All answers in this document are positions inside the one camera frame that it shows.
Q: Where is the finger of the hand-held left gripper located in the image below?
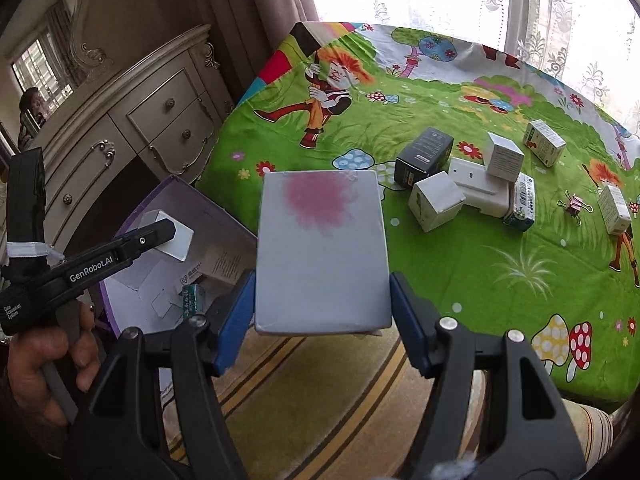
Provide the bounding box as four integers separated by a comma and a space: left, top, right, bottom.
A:
119, 220, 177, 264
6, 147, 66, 283

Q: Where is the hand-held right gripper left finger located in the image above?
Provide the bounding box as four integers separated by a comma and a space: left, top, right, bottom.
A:
67, 269, 258, 480

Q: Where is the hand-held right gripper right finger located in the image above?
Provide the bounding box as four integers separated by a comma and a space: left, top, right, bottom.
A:
389, 271, 587, 480

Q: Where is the teal tissue packet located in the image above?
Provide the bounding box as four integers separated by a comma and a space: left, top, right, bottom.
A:
181, 282, 207, 322

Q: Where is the purple cardboard box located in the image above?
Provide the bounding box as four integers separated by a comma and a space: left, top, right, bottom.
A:
97, 174, 259, 396

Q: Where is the white box with pink blot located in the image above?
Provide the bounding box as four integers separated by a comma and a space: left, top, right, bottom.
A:
254, 169, 392, 337

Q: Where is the small white cube box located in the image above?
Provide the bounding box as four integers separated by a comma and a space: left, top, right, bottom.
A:
407, 171, 467, 233

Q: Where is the white rounded block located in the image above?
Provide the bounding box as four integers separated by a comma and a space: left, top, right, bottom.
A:
446, 156, 512, 219

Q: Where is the black product box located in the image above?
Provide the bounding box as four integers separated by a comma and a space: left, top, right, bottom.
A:
394, 126, 455, 186

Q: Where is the plain grey-white cube box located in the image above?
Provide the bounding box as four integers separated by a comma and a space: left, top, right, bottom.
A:
484, 131, 525, 182

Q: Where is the pink binder clip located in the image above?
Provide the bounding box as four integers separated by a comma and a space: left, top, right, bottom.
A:
557, 190, 593, 218

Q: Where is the white box with barcode label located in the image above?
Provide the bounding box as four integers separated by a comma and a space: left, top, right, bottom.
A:
597, 184, 632, 236

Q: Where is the person's left hand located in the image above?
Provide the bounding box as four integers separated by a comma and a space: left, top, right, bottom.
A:
6, 304, 102, 426

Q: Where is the green cartoon printed tablecloth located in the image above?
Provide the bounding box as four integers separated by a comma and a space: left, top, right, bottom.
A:
195, 21, 640, 403

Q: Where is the cream ornate dresser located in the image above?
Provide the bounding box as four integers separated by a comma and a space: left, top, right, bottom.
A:
0, 22, 236, 281

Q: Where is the ornate framed mirror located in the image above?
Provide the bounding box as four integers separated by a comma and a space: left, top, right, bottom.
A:
0, 0, 116, 151

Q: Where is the white box with teal print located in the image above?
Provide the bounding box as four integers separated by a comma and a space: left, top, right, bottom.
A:
502, 171, 537, 233

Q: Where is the white box with green print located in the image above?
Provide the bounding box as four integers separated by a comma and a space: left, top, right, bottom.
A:
522, 119, 567, 167

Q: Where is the brown curtain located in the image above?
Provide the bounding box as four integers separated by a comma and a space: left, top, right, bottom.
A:
195, 0, 321, 106

